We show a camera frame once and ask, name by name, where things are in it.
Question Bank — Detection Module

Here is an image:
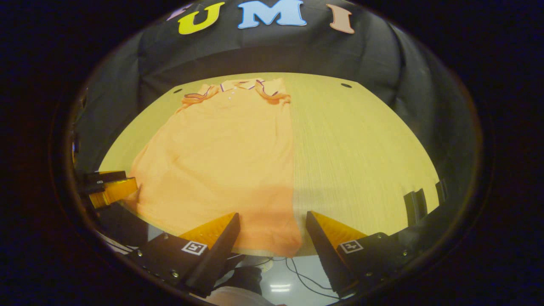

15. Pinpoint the orange T-shirt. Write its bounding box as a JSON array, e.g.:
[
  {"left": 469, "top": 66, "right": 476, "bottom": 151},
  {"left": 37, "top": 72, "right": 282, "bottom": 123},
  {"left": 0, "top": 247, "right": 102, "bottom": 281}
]
[{"left": 125, "top": 78, "right": 303, "bottom": 258}]

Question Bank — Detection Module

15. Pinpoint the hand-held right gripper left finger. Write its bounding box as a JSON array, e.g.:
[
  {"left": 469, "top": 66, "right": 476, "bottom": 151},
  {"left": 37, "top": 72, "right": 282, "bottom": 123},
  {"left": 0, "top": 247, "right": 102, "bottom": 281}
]
[{"left": 127, "top": 212, "right": 241, "bottom": 298}]

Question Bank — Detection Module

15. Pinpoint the black floor cable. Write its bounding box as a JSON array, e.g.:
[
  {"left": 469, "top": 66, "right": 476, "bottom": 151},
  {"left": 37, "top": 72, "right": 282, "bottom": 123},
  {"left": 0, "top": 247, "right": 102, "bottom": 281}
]
[{"left": 238, "top": 255, "right": 340, "bottom": 300}]

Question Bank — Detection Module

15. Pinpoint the black backdrop cloth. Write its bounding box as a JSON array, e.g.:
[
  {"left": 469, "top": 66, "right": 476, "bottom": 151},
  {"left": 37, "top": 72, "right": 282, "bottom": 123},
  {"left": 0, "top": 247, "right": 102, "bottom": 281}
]
[{"left": 72, "top": 0, "right": 483, "bottom": 255}]

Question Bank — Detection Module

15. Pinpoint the black curved bracket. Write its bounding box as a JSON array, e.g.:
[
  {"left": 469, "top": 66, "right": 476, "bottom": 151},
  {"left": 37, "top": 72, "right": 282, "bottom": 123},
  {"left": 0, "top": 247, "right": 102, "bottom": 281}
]
[
  {"left": 403, "top": 188, "right": 428, "bottom": 227},
  {"left": 435, "top": 178, "right": 448, "bottom": 205}
]

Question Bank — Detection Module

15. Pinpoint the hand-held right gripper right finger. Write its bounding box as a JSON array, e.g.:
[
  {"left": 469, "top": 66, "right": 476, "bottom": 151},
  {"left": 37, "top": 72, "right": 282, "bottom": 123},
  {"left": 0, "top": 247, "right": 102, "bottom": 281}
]
[{"left": 306, "top": 211, "right": 408, "bottom": 298}]

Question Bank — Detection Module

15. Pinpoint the person's leg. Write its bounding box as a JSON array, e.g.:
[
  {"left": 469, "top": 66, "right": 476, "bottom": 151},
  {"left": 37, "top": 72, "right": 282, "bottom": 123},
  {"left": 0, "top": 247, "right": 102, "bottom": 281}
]
[{"left": 204, "top": 255, "right": 275, "bottom": 306}]

